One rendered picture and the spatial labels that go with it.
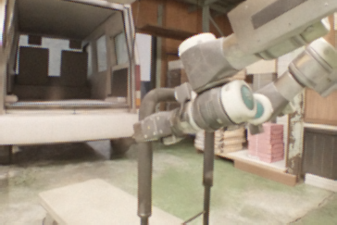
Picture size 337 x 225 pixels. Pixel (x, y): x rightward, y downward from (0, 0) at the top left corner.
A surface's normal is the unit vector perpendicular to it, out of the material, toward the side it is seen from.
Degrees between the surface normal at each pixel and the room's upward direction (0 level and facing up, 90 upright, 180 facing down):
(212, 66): 98
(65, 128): 88
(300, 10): 97
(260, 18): 97
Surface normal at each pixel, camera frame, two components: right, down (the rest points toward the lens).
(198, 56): -0.65, 0.14
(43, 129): 0.50, 0.00
